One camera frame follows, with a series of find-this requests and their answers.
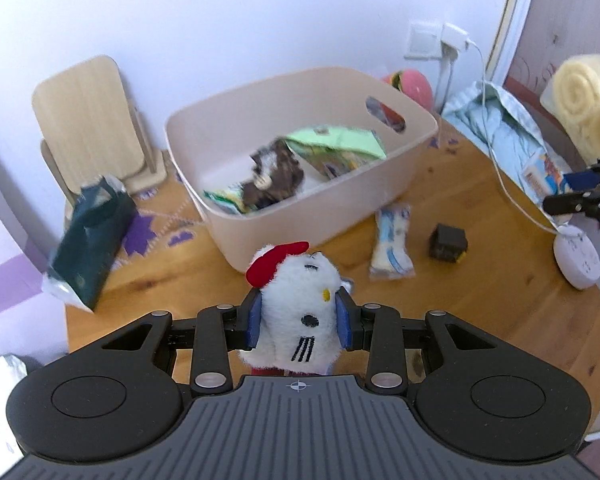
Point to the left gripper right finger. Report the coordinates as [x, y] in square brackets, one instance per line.
[377, 330]

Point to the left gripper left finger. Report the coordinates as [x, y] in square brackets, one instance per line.
[220, 330]

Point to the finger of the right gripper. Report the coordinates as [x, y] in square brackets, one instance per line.
[587, 203]
[584, 180]

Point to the white plush red cap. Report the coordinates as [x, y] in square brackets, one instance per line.
[298, 324]

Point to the brown furry plush toy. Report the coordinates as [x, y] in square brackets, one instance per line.
[276, 176]

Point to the green snack packet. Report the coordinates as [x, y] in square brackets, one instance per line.
[336, 150]

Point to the round white power hub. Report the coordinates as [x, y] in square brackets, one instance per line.
[576, 257]

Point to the white blue wrapped snack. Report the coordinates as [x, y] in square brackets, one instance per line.
[390, 259]

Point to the rolled yellow towel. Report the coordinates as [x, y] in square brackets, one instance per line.
[573, 97]

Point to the small black cube box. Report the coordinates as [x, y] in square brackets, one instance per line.
[448, 243]

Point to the colourful snack packet in bin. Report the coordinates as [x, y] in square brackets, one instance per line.
[229, 199]

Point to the light blue plastic bag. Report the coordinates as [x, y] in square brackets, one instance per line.
[490, 117]

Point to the dark green tissue pack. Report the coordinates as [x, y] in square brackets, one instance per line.
[80, 266]

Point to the pink green plush ball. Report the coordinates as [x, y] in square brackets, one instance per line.
[413, 84]

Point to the white wall charger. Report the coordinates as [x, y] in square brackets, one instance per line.
[454, 37]

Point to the white wall socket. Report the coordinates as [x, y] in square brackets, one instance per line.
[423, 41]

